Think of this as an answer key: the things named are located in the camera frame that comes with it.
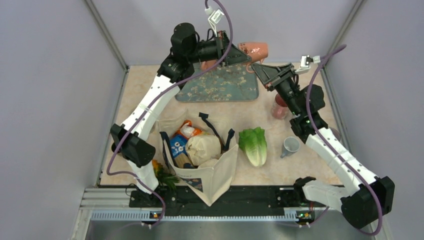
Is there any salmon pink mug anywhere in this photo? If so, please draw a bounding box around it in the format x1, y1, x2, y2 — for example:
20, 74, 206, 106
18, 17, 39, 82
238, 42, 269, 63
200, 59, 217, 72

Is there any cream canvas tote bag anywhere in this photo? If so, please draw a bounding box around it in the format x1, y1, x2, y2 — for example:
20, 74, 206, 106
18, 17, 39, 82
157, 110, 239, 207

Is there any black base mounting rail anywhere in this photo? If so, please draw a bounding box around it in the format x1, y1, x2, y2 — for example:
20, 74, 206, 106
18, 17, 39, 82
126, 185, 323, 217

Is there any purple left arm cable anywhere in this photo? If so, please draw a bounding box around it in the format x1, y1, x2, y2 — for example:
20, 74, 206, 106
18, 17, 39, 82
105, 0, 234, 229

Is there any orange snack packet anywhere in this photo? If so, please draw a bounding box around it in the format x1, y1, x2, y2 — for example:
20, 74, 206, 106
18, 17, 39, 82
175, 120, 204, 140

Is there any blue cookie snack bag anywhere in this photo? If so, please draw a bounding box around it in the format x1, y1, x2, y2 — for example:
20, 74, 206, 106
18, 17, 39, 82
170, 134, 188, 159

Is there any cream paper wrapped package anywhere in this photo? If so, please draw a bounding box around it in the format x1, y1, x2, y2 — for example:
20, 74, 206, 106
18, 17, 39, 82
185, 134, 222, 166

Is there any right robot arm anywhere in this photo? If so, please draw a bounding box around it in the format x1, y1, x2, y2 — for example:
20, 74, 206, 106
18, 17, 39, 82
251, 63, 395, 229

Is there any mauve purple mug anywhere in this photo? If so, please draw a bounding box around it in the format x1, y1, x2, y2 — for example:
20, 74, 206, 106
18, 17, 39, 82
328, 126, 341, 142

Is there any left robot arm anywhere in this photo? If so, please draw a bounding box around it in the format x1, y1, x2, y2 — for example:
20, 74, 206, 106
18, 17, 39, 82
110, 22, 252, 207

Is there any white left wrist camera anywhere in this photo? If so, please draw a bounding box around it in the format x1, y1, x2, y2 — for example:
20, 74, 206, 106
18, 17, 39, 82
204, 6, 225, 36

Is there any green romaine lettuce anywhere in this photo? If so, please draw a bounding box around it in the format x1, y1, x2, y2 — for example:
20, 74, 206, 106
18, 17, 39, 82
238, 126, 268, 167

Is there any white ceramic mug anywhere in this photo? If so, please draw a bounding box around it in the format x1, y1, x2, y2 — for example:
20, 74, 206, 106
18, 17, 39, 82
280, 136, 301, 158

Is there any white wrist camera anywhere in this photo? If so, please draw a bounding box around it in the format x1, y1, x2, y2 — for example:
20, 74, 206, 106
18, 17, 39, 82
295, 55, 321, 75
204, 6, 225, 36

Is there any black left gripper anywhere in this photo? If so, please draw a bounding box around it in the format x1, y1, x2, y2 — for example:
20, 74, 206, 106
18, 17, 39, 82
187, 30, 252, 67

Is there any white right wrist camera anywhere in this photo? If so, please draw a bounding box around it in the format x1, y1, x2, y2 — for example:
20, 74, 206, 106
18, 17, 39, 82
295, 55, 321, 75

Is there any pineapple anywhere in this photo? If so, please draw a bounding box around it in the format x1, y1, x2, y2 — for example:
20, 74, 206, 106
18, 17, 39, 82
151, 159, 180, 191

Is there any pink patterned mug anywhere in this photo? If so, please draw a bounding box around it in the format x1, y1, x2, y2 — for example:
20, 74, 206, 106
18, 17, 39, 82
271, 93, 290, 120

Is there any teal floral serving tray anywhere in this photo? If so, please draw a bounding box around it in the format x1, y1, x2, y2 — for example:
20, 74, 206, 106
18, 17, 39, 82
175, 64, 259, 103

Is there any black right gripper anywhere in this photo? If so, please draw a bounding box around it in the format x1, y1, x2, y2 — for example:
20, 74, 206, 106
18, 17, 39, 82
250, 63, 302, 116

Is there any cream dragon print mug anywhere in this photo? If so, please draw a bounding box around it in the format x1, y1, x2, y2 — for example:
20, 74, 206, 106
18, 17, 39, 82
149, 116, 157, 134

